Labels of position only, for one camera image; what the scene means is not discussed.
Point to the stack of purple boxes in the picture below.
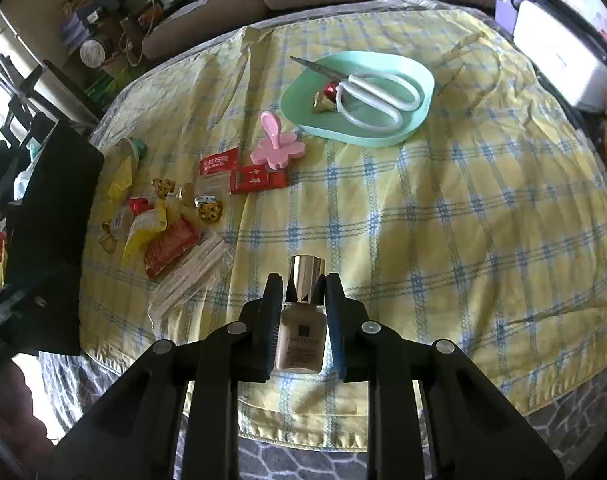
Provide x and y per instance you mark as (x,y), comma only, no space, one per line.
(77,32)

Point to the green bag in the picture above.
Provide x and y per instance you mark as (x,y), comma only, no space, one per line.
(99,91)

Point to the light purple container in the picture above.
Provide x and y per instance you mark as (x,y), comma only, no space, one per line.
(511,7)

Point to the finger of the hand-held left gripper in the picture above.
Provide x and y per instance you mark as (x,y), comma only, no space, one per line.
(18,300)

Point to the small cup with teal lid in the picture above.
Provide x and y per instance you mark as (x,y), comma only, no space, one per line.
(132,151)

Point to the white paper sheet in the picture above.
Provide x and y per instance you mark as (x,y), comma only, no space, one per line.
(188,7)

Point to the amber wrapped candy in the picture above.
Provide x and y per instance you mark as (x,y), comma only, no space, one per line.
(108,243)

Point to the round white disc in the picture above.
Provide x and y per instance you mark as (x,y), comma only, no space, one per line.
(93,52)

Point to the beige foundation bottle gold cap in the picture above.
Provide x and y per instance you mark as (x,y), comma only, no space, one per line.
(301,340)

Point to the red and clear snack packet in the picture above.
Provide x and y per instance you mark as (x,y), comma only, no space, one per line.
(218,164)

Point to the clear pack of wooden sticks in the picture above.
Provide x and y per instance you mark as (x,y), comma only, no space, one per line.
(188,282)

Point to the white appliance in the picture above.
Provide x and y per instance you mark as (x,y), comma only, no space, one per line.
(558,55)

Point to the yellow snack packet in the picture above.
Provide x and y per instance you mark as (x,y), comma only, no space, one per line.
(144,230)

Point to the yellow plaid tablecloth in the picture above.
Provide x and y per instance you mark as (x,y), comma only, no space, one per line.
(433,240)

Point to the black storage box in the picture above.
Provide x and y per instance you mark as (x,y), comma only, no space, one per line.
(48,220)

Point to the yellow crumpled wrapper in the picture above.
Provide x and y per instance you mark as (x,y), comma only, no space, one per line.
(120,180)

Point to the pink butterfly shaped clip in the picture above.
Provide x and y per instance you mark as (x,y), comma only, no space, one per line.
(273,147)

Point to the red gold foil candy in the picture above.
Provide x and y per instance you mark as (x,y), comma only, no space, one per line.
(326,98)

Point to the dark wooden chair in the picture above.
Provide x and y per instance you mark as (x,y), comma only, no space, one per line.
(53,92)

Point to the small white packet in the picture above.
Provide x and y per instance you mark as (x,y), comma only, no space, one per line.
(120,221)

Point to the small red wrapper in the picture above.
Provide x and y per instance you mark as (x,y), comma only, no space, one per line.
(139,205)

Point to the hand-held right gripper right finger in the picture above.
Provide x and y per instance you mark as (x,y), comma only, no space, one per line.
(336,330)

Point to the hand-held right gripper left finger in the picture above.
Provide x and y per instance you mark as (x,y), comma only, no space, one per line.
(271,330)

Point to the mint green tray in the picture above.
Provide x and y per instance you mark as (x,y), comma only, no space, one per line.
(303,105)

